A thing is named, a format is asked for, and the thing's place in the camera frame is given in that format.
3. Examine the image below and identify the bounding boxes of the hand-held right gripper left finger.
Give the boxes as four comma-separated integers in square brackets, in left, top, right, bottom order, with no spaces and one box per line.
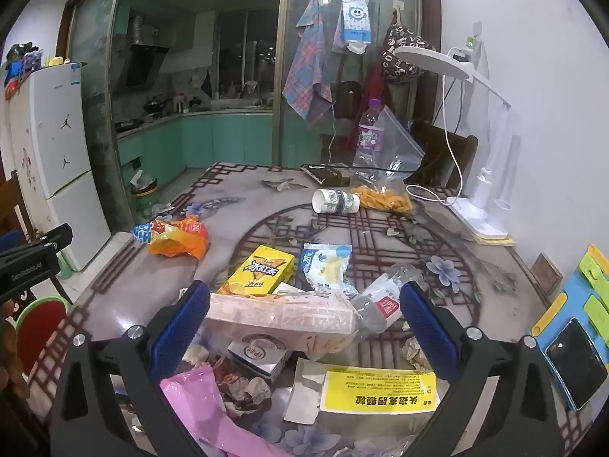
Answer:
[50,280,211,457]

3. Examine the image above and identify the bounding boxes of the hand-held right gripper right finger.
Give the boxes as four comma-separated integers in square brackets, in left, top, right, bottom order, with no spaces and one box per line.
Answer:
[400,280,560,457]

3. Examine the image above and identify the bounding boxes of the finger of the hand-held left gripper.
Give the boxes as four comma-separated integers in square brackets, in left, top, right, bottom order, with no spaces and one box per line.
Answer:
[0,223,73,267]

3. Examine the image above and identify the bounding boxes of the small wrapper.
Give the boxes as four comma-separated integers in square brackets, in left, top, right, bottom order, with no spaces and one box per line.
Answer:
[402,336,431,372]

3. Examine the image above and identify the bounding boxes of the crushed clear plastic bottle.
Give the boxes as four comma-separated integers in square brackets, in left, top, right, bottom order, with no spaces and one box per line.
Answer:
[349,264,429,334]

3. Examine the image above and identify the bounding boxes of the red bin with green rim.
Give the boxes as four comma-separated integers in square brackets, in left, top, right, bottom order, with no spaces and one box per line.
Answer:
[14,296,72,382]

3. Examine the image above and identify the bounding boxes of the pink plastic bag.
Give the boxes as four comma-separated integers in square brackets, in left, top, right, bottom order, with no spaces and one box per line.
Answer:
[159,366,291,457]

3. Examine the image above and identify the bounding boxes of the small white carton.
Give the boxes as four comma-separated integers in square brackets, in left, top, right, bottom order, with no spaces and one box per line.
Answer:
[227,338,291,382]

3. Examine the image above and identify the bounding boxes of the clear bag with yellow label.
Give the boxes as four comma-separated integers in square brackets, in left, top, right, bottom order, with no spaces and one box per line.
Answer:
[285,357,441,427]

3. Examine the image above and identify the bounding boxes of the grey paper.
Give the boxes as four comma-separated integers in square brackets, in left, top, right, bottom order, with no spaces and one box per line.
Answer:
[214,357,274,417]

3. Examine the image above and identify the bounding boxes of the orange snack bag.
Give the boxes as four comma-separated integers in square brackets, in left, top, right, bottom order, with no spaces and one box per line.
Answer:
[132,216,210,260]

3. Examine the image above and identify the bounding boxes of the yellow drink carton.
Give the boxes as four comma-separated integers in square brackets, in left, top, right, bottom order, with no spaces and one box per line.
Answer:
[219,245,296,296]

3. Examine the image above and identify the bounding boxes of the long pink snack packet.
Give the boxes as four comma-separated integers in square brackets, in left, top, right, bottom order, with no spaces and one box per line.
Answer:
[204,290,360,353]

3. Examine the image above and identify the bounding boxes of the white and blue snack packet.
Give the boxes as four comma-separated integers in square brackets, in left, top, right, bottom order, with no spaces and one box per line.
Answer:
[300,243,360,296]

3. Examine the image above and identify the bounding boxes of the white paper cup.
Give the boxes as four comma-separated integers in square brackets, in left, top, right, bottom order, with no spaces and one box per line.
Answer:
[311,189,361,214]

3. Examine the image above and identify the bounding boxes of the person's left hand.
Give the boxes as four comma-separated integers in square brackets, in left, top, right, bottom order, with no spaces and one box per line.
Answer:
[0,316,22,401]

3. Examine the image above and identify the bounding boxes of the carved wooden chair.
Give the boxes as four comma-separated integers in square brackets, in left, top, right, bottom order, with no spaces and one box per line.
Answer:
[0,170,72,315]

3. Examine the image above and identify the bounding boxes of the white refrigerator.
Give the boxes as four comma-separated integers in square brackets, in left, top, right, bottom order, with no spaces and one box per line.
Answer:
[8,63,112,272]

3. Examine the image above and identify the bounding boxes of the green kitchen bin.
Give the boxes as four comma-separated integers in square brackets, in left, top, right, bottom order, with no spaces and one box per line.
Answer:
[129,169,160,220]

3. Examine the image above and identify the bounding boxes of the wooden lamp mat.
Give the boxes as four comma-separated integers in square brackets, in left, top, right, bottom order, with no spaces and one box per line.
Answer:
[469,233,517,247]

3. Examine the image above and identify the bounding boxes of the small wooden block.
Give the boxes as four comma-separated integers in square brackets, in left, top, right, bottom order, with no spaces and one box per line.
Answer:
[530,253,563,296]

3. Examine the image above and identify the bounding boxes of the clear bag of orange snacks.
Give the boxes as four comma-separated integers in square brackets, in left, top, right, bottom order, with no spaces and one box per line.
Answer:
[351,105,426,214]

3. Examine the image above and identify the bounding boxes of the black smartphone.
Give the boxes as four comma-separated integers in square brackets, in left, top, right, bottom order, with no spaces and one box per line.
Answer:
[546,318,609,410]

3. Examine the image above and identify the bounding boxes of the red and blue box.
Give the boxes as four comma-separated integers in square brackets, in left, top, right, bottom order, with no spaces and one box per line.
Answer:
[4,64,24,101]

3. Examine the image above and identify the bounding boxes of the dark wooden chair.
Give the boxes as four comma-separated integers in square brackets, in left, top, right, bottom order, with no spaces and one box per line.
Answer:
[409,119,479,191]

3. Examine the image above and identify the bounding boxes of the white desk lamp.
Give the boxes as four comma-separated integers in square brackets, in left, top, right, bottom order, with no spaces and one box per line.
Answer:
[394,46,517,239]

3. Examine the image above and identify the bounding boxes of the teal kitchen cabinets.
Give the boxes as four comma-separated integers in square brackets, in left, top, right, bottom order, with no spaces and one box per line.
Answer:
[116,109,277,182]

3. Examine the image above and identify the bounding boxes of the black range hood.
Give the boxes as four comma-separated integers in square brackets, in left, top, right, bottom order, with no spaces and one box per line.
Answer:
[124,43,169,89]

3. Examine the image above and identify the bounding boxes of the purple label plastic bottle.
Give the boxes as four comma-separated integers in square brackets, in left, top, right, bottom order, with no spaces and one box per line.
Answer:
[357,98,387,163]

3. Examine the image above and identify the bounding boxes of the small brown hanging bag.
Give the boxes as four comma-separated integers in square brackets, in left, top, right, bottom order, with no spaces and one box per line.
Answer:
[333,81,362,120]

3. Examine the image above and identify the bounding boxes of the red hanging garment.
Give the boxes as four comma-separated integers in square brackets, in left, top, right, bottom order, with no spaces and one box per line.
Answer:
[364,64,395,120]

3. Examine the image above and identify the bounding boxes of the brown patterned bag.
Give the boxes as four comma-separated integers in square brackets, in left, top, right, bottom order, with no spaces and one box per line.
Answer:
[381,24,436,81]

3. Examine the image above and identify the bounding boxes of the plaid towel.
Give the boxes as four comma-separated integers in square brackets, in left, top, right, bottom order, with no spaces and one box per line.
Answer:
[282,0,334,122]

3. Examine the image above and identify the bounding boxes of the blue and white hanging packet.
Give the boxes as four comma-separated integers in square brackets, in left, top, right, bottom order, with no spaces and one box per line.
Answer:
[333,0,371,54]

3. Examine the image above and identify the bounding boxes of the black cable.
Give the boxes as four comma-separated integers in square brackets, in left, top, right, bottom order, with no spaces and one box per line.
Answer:
[301,163,422,181]

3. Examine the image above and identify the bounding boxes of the white cable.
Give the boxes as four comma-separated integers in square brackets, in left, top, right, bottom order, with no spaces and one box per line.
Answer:
[407,71,464,205]

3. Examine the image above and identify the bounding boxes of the white wall charger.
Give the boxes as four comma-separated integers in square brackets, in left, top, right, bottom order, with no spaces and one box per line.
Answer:
[452,35,479,62]

